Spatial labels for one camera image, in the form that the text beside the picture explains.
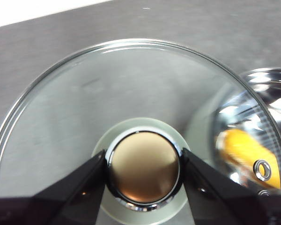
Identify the yellow corn cob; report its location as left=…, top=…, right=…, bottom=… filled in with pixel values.
left=221, top=128, right=281, bottom=190

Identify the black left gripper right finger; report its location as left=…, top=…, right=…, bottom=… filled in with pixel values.
left=181, top=148, right=281, bottom=225

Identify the pale green electric pot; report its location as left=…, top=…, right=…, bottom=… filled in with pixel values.
left=210, top=67, right=281, bottom=196

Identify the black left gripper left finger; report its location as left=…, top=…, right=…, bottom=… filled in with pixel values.
left=0, top=150, right=107, bottom=225

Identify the glass lid with green knob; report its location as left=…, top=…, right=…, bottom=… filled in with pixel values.
left=0, top=38, right=281, bottom=225

